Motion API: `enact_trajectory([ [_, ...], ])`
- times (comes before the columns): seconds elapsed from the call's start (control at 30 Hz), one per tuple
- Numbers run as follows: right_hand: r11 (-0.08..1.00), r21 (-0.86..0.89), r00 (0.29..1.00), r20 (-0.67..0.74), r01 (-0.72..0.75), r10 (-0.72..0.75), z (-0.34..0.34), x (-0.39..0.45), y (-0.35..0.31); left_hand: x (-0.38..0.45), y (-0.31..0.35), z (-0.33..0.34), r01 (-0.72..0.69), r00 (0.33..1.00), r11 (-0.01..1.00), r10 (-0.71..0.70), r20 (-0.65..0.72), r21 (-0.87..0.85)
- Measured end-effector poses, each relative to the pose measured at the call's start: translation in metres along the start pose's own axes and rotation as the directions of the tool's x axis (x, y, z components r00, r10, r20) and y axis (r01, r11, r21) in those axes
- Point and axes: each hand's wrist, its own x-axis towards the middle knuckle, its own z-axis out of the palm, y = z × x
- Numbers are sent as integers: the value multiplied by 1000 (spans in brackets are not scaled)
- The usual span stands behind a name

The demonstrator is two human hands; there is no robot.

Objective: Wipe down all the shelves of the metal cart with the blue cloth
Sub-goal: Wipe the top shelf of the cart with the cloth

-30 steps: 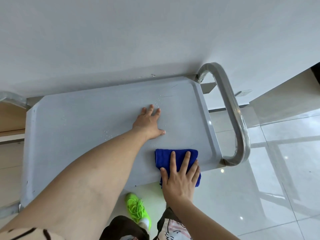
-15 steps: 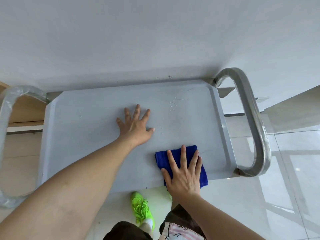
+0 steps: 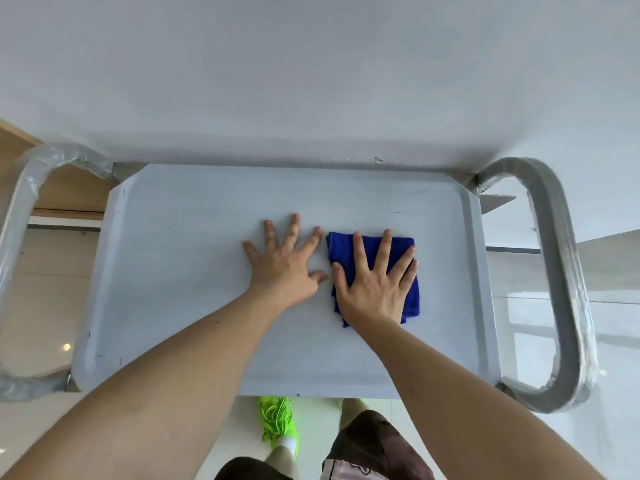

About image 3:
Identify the person's left middle finger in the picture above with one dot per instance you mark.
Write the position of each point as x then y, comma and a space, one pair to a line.
291, 233

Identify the person's left forearm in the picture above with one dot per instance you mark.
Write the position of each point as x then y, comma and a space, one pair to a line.
165, 384

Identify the dark brown shorts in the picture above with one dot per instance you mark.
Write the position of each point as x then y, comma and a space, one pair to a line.
375, 444

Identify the person's left little finger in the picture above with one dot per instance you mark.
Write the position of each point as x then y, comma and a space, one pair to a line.
251, 252

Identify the blue microfibre cloth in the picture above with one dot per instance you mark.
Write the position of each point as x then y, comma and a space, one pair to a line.
345, 249

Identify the light wooden cabinet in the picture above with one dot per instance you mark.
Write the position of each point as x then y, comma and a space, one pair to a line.
75, 192

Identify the person's right thumb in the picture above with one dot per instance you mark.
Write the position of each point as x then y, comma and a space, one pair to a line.
339, 280

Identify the person's right little finger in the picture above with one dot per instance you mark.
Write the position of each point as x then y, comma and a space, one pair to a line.
409, 279

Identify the person's right forearm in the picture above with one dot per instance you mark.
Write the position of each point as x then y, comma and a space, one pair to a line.
465, 409

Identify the white sock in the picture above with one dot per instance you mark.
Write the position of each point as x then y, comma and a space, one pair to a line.
287, 443

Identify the person's right hand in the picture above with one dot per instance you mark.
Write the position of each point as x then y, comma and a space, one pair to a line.
372, 294

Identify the white cart tray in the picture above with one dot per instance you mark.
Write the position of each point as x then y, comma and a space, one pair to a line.
175, 294

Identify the person's right middle finger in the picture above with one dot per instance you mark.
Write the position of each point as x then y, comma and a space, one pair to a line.
383, 250

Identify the neon green shoe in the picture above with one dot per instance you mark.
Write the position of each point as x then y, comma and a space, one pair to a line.
277, 417

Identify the person's left thumb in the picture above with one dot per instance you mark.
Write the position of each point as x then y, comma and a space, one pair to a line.
318, 277

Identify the person's left hand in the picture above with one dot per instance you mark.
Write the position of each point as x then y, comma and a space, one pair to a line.
280, 274

